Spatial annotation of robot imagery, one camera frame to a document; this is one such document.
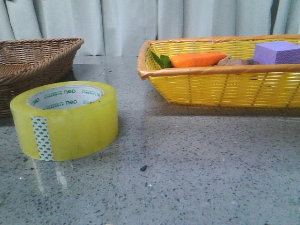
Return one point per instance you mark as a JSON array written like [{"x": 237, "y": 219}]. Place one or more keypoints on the yellow packing tape roll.
[{"x": 66, "y": 120}]

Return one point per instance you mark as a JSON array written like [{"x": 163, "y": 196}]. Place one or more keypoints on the small black debris piece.
[{"x": 143, "y": 168}]

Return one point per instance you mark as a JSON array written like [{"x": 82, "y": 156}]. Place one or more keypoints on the orange toy carrot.
[{"x": 188, "y": 60}]

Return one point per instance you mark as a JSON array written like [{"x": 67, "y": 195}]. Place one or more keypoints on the white curtain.
[{"x": 119, "y": 27}]

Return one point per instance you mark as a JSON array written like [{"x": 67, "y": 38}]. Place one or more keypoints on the brown lumpy object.
[{"x": 230, "y": 61}]

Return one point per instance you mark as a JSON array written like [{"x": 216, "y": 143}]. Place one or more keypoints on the yellow woven basket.
[{"x": 242, "y": 86}]

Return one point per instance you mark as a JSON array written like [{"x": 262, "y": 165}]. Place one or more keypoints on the brown wicker basket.
[{"x": 30, "y": 63}]

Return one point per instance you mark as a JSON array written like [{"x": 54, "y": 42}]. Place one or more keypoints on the purple foam block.
[{"x": 278, "y": 52}]

